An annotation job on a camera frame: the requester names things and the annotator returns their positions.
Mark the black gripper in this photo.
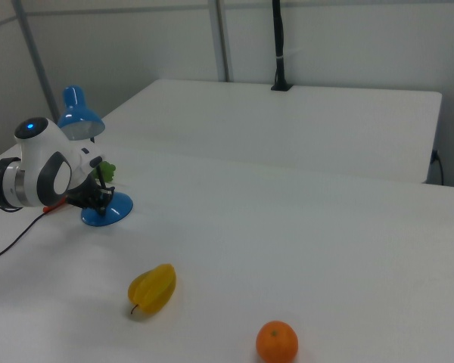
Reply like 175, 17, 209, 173
65, 178, 117, 218

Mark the blue desk lamp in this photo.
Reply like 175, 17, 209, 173
56, 85, 134, 228

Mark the yellow toy starfruit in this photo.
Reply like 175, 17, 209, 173
127, 263, 177, 316

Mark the toy orange fruit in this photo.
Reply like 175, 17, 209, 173
255, 320, 300, 363

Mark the black pole with clamp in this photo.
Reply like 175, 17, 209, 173
270, 0, 294, 93

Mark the dark blue lamp cable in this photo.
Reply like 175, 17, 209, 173
0, 210, 48, 298

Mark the grey metal partition post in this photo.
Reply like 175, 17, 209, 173
12, 0, 61, 119
207, 0, 236, 82

